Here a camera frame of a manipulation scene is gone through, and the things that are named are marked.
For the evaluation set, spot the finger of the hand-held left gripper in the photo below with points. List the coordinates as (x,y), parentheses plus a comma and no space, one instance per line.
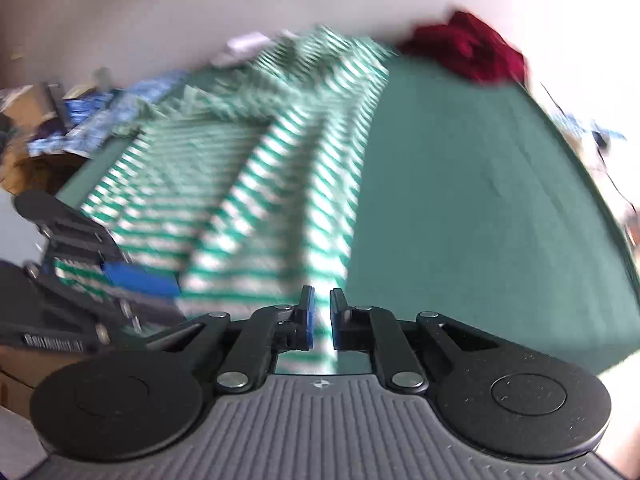
(125,315)
(140,282)

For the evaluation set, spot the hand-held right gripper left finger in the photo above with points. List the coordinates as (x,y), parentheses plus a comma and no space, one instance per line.
(307,325)

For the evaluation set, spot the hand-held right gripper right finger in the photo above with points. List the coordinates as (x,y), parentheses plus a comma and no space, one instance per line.
(336,325)

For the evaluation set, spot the green white striped shirt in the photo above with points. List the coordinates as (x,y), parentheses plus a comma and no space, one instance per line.
(280,170)

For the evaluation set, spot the cardboard box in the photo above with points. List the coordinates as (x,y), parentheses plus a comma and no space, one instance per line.
(15,380)
(35,170)

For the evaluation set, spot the blue patterned cloth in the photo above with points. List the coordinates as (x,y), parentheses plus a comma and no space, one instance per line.
(100,120)

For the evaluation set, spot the green table cover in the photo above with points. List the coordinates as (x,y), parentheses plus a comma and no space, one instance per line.
(475,185)

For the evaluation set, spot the white folded cloth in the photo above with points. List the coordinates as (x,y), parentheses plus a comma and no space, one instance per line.
(242,45)

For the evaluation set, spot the dark red garment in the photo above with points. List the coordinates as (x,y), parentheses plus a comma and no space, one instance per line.
(470,45)

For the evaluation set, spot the blue white packaging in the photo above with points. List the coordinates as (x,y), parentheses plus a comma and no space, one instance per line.
(595,130)

